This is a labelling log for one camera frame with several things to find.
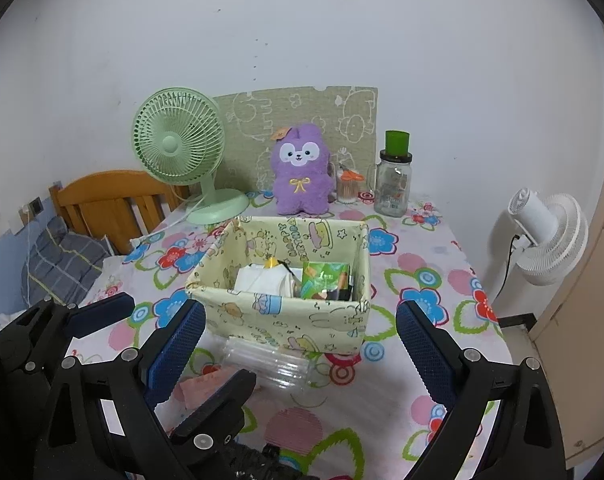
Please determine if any white cloth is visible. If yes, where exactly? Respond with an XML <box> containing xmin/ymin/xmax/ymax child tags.
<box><xmin>233</xmin><ymin>264</ymin><xmax>298</xmax><ymax>297</ymax></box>

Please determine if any clear plastic bag pack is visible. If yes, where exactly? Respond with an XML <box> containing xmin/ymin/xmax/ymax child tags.
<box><xmin>222</xmin><ymin>336</ymin><xmax>315</xmax><ymax>390</ymax></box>

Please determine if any green printed board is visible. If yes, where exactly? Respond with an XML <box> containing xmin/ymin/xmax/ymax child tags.
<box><xmin>213</xmin><ymin>86</ymin><xmax>379</xmax><ymax>193</ymax></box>

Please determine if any green desk fan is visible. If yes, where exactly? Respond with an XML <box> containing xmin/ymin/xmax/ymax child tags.
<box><xmin>132</xmin><ymin>86</ymin><xmax>250</xmax><ymax>225</ymax></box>

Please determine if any green tissue packet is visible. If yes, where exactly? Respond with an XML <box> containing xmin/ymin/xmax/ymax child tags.
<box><xmin>299</xmin><ymin>261</ymin><xmax>355</xmax><ymax>303</ymax></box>

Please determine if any toothpick jar with orange lid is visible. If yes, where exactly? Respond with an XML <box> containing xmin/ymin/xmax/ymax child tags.
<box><xmin>336</xmin><ymin>167</ymin><xmax>363</xmax><ymax>204</ymax></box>

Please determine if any grey plaid pillow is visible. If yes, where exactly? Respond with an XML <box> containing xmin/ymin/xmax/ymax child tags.
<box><xmin>19</xmin><ymin>215</ymin><xmax>113</xmax><ymax>306</ymax></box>

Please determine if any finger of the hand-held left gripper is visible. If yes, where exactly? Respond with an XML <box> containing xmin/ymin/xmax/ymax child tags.
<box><xmin>169</xmin><ymin>369</ymin><xmax>257</xmax><ymax>455</ymax></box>
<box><xmin>0</xmin><ymin>291</ymin><xmax>136</xmax><ymax>387</ymax></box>

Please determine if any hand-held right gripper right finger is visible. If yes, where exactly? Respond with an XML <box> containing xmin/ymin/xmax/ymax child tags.
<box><xmin>396</xmin><ymin>300</ymin><xmax>568</xmax><ymax>480</ymax></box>

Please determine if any glass jar with green lid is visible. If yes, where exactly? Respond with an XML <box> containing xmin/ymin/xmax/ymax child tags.
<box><xmin>366</xmin><ymin>130</ymin><xmax>414</xmax><ymax>218</ymax></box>

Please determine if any black fan cable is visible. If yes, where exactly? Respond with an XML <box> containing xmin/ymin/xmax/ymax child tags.
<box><xmin>497</xmin><ymin>232</ymin><xmax>520</xmax><ymax>298</ymax></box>

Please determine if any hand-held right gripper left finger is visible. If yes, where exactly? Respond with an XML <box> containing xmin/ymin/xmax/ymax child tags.
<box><xmin>32</xmin><ymin>300</ymin><xmax>207</xmax><ymax>480</ymax></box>

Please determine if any purple plush toy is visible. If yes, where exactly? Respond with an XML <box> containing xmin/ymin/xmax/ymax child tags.
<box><xmin>272</xmin><ymin>124</ymin><xmax>333</xmax><ymax>216</ymax></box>

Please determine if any wooden chair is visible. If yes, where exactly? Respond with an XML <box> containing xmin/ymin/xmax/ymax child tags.
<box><xmin>49</xmin><ymin>170</ymin><xmax>190</xmax><ymax>256</ymax></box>

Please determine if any beige wooden door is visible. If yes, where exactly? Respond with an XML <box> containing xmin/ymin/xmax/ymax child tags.
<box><xmin>529</xmin><ymin>25</ymin><xmax>604</xmax><ymax>471</ymax></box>

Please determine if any yellow printed storage box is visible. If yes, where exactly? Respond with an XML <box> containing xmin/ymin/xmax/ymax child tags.
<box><xmin>185</xmin><ymin>216</ymin><xmax>372</xmax><ymax>356</ymax></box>

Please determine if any pink cloth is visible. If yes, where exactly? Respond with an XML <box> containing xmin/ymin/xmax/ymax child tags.
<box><xmin>174</xmin><ymin>367</ymin><xmax>243</xmax><ymax>411</ymax></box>

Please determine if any black plastic bag roll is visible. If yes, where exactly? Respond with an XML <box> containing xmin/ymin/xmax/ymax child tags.
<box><xmin>222</xmin><ymin>442</ymin><xmax>308</xmax><ymax>480</ymax></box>

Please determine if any white floor fan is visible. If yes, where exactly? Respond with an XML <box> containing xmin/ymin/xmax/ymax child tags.
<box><xmin>487</xmin><ymin>187</ymin><xmax>590</xmax><ymax>311</ymax></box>

